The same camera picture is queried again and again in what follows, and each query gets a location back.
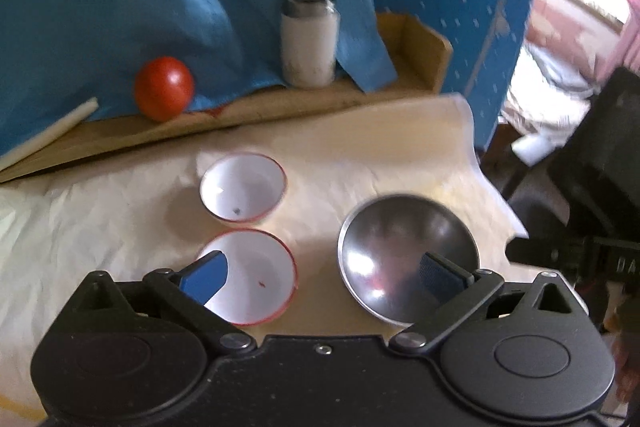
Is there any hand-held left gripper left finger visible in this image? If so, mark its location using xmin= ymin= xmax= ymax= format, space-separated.
xmin=75 ymin=249 xmax=256 ymax=355

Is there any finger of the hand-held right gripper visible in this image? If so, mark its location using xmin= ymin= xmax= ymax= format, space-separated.
xmin=505 ymin=234 xmax=596 ymax=269

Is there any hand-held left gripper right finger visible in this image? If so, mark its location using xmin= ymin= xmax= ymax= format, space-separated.
xmin=389 ymin=252 xmax=576 ymax=353

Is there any white bowl with red rim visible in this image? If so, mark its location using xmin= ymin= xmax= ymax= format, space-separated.
xmin=199 ymin=153 xmax=288 ymax=226
xmin=197 ymin=229 xmax=299 ymax=327

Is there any stainless steel bowl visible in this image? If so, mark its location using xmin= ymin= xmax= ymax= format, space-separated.
xmin=337 ymin=193 xmax=480 ymax=325

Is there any black mesh chair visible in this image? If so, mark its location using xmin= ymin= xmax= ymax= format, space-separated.
xmin=505 ymin=67 xmax=640 ymax=238

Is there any red tomato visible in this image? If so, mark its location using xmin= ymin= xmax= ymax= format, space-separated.
xmin=134 ymin=56 xmax=196 ymax=122

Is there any wooden shelf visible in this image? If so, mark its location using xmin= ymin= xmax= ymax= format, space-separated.
xmin=0 ymin=12 xmax=453 ymax=185

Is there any white paper roll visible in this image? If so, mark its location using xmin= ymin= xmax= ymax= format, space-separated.
xmin=0 ymin=98 xmax=99 ymax=172

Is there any white thermos bottle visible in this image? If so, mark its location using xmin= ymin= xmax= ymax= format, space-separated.
xmin=280 ymin=0 xmax=341 ymax=86

